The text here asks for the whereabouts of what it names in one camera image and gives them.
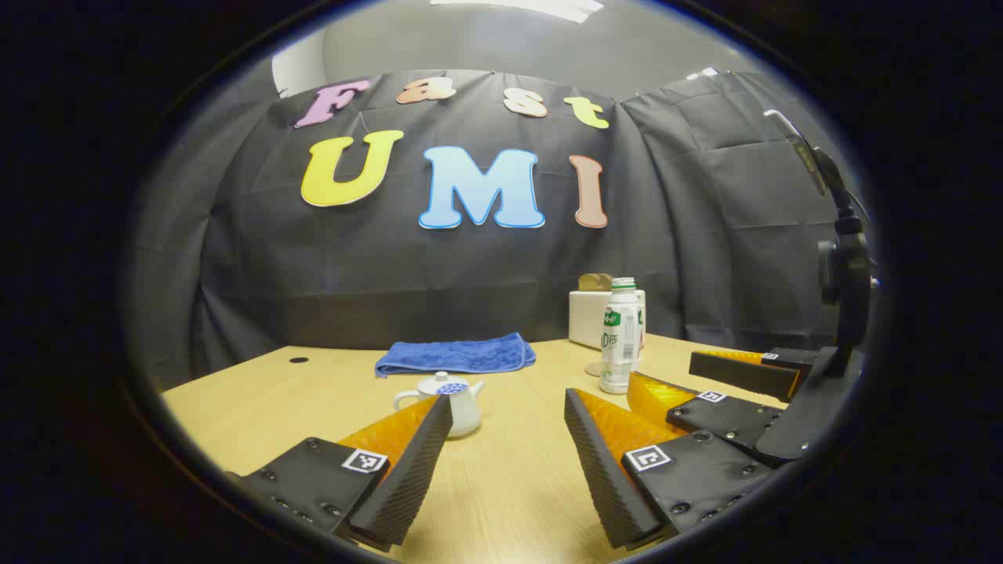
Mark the white toaster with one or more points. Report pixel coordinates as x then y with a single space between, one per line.
584 317

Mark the white plastic water bottle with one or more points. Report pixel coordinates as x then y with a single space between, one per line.
620 345

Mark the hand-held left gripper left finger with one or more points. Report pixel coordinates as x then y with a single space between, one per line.
415 470

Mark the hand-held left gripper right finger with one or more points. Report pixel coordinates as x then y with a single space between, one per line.
599 478

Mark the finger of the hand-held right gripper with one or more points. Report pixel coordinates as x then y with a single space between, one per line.
744 376
729 423

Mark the small ceiling light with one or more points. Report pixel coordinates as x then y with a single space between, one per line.
703 74

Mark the blue folded towel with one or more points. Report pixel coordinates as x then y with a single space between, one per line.
458 356

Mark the brown bread slice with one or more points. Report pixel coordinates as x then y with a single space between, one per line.
588 283
605 282

